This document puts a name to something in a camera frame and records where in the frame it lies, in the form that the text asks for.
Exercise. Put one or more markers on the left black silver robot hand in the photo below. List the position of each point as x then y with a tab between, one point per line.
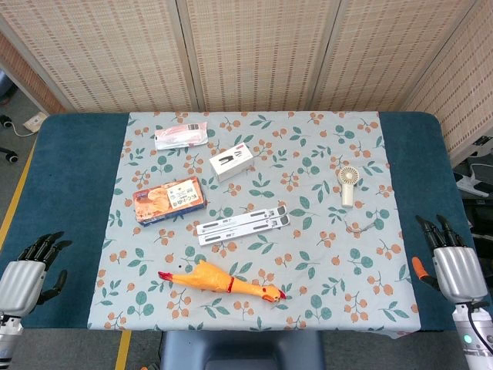
21	277

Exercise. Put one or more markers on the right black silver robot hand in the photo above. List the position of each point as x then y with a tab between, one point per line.
458	270

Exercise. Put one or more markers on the small white handheld fan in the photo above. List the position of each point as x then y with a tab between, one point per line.
347	189

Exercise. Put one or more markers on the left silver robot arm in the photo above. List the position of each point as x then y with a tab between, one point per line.
8	339

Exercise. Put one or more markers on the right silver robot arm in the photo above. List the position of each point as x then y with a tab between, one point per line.
473	339

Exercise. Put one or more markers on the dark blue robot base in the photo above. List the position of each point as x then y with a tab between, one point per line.
242	348

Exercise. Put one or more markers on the white device on floor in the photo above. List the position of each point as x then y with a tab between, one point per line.
475	181

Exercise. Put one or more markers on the black office chair caster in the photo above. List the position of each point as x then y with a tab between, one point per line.
11	155
6	121

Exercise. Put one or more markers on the white floor power strip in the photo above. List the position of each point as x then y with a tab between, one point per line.
35	122

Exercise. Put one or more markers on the orange blue snack box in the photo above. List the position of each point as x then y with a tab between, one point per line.
169	200

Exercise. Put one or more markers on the woven folding screen panel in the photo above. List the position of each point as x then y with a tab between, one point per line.
258	50
389	50
96	50
458	96

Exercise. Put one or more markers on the yellow rubber chicken toy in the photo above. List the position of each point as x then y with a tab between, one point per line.
215	283

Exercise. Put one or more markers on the brown woven screen panel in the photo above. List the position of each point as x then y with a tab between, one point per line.
27	81

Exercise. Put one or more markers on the floral print tablecloth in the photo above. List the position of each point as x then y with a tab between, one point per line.
254	270

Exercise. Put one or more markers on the pink white plastic packet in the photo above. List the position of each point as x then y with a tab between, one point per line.
181	135

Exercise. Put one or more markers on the white folding laptop stand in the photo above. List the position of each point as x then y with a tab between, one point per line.
242	227

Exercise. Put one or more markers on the white stapler box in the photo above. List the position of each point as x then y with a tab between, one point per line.
233	163

